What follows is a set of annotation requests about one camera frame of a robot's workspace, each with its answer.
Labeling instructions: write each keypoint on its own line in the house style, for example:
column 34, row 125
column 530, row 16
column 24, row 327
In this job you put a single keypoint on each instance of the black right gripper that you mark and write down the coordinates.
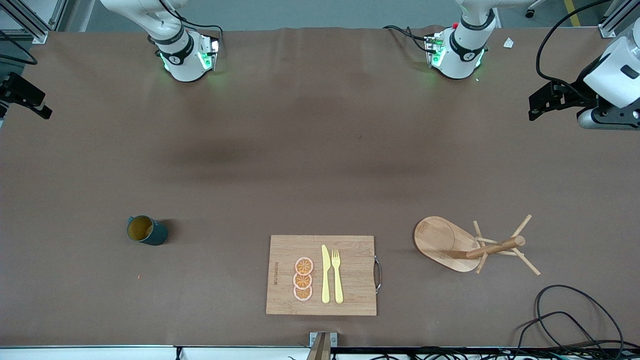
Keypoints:
column 14, row 88

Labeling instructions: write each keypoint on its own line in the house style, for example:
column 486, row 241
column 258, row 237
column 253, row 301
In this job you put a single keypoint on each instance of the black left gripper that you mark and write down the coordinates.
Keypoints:
column 571, row 96

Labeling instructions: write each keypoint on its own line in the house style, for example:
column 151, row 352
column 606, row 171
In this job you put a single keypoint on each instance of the teal cup with yellow inside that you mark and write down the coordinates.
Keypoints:
column 147, row 231

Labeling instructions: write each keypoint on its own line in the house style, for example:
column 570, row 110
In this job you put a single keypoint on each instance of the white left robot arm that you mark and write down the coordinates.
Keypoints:
column 467, row 47

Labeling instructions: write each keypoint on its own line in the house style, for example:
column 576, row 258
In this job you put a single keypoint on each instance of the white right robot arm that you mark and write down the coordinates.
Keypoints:
column 182, row 65

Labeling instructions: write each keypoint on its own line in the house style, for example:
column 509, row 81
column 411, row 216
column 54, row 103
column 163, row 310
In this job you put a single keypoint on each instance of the wooden mug rack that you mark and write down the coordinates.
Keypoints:
column 442, row 242

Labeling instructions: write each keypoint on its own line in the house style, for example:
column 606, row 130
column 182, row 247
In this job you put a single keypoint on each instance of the white paper scrap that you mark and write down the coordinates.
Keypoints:
column 508, row 43

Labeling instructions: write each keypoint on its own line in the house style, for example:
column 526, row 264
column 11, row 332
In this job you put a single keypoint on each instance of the chair leg with caster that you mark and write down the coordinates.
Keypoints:
column 533, row 9

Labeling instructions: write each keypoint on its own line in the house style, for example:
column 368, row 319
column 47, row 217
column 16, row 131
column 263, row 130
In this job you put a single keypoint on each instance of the brown table cover mat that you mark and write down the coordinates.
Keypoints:
column 320, row 150

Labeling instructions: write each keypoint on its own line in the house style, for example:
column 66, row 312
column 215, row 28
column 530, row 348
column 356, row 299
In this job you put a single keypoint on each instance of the yellow plastic fork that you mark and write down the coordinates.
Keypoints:
column 338, row 280

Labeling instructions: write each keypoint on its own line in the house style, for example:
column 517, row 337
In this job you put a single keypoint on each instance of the yellow plastic knife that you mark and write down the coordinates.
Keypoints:
column 325, row 275

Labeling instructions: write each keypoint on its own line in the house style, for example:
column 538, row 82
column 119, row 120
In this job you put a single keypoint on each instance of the orange slice toy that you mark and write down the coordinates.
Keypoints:
column 304, row 265

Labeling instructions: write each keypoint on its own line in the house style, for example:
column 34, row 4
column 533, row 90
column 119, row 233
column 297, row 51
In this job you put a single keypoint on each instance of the aluminium frame post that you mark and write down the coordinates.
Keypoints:
column 612, row 22
column 30, row 22

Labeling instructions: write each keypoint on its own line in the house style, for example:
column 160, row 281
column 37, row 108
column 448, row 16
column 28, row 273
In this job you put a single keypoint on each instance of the metal bracket with post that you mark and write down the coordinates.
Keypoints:
column 322, row 345

